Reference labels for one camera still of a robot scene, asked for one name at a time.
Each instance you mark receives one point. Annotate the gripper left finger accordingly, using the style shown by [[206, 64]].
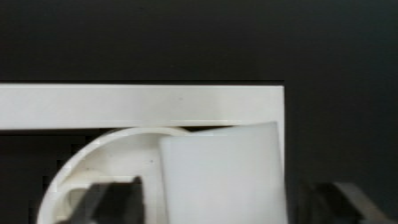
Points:
[[112, 204]]

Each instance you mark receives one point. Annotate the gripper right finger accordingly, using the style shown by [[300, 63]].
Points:
[[339, 205]]

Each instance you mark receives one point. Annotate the white round stool seat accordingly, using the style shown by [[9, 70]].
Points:
[[117, 157]]

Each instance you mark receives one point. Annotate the white stool leg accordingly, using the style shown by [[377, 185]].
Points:
[[224, 177]]

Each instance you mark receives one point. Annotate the white U-shaped fence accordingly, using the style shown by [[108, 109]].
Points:
[[69, 106]]

